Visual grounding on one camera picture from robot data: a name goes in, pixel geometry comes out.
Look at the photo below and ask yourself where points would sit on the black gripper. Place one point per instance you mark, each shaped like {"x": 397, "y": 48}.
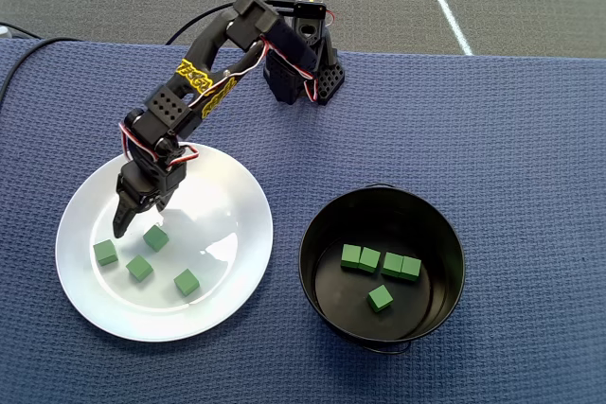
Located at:
{"x": 133, "y": 196}

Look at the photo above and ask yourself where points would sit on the small green cube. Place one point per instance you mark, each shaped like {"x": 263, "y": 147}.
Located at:
{"x": 186, "y": 282}
{"x": 393, "y": 264}
{"x": 105, "y": 252}
{"x": 155, "y": 238}
{"x": 139, "y": 268}
{"x": 369, "y": 260}
{"x": 380, "y": 298}
{"x": 410, "y": 268}
{"x": 350, "y": 256}

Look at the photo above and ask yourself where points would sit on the black metal bucket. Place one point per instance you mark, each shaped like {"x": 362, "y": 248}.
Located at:
{"x": 341, "y": 215}

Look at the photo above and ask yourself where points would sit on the black robot arm with stickers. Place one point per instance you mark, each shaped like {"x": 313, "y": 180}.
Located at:
{"x": 251, "y": 21}

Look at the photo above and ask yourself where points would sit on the white round plate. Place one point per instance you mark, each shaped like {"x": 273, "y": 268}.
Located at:
{"x": 118, "y": 309}

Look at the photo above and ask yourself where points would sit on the small white object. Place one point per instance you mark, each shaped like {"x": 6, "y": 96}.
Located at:
{"x": 5, "y": 31}

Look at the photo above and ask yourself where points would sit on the blue woven table mat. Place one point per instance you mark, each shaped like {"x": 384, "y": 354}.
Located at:
{"x": 473, "y": 139}

